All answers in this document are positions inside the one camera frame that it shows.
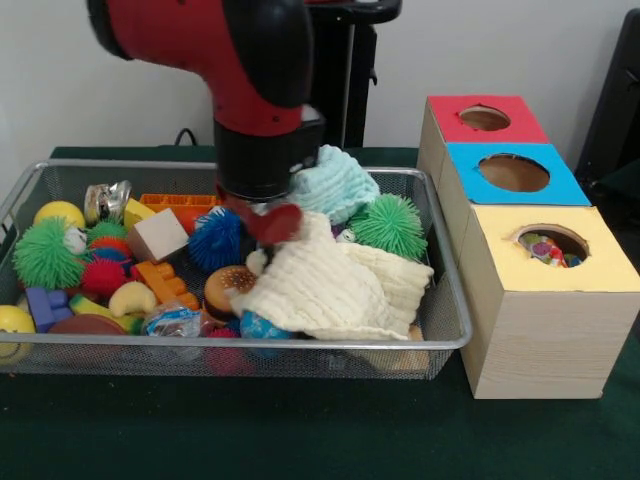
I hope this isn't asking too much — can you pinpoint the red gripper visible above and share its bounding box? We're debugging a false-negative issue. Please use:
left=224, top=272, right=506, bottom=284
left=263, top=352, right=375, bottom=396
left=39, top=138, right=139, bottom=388
left=217, top=184, right=305, bottom=268

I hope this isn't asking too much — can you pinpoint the cream waffle cloth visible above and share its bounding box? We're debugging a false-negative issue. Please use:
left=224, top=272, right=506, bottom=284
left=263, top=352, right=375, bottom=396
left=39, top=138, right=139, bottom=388
left=230, top=212, right=435, bottom=342

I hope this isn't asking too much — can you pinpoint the mint waffle cloth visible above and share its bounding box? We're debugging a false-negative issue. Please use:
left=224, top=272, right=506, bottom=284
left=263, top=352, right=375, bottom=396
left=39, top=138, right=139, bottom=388
left=290, top=145, right=382, bottom=227

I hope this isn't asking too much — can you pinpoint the green spiky ball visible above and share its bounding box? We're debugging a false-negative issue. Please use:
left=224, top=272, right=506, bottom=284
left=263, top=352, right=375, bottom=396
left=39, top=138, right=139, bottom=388
left=347, top=193, right=429, bottom=262
left=12, top=218, right=89, bottom=292

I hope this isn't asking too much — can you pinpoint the red spiky ball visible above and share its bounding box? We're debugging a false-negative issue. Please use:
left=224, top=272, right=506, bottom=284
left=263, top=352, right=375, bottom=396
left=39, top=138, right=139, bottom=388
left=80, top=258, right=130, bottom=302

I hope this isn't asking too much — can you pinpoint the multicoloured patterned cloth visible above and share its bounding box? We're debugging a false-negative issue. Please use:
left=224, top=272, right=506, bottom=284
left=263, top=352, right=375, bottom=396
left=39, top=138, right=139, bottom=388
left=520, top=234, right=583, bottom=268

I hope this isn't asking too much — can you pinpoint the shallow clear mesh bin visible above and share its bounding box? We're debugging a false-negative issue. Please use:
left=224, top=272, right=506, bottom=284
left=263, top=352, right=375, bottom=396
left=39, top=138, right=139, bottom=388
left=0, top=158, right=471, bottom=379

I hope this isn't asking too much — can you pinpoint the wooden box with three holes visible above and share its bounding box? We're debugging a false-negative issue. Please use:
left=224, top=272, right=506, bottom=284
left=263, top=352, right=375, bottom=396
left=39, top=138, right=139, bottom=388
left=417, top=95, right=640, bottom=401

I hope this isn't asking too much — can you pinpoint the toy hamburger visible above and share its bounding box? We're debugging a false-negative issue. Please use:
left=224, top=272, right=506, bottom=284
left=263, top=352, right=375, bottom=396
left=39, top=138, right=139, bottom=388
left=203, top=265, right=260, bottom=322

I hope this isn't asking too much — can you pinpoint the blue spiky ball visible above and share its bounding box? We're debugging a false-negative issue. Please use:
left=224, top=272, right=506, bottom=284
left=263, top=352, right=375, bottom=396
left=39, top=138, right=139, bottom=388
left=188, top=206, right=252, bottom=274

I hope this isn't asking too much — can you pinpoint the plain wooden block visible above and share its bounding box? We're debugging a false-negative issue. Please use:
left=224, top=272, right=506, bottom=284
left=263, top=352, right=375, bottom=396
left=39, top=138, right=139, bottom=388
left=126, top=208, right=190, bottom=264

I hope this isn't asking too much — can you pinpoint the yellow rubber toy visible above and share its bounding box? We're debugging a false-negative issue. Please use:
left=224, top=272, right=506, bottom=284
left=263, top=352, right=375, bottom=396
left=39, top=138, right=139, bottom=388
left=108, top=281, right=159, bottom=320

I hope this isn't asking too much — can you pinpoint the crushed silver drink can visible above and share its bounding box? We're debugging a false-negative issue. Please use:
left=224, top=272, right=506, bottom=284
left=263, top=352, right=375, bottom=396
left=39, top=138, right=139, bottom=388
left=84, top=180, right=133, bottom=227

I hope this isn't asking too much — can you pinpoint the yellow ball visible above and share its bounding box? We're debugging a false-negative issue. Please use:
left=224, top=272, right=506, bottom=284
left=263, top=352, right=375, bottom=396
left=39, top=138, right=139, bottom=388
left=0, top=305, right=36, bottom=363
left=33, top=200, right=87, bottom=232

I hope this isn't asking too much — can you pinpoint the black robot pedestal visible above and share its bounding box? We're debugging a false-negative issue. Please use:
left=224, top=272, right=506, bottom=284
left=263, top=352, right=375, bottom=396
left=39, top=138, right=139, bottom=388
left=305, top=0, right=401, bottom=149

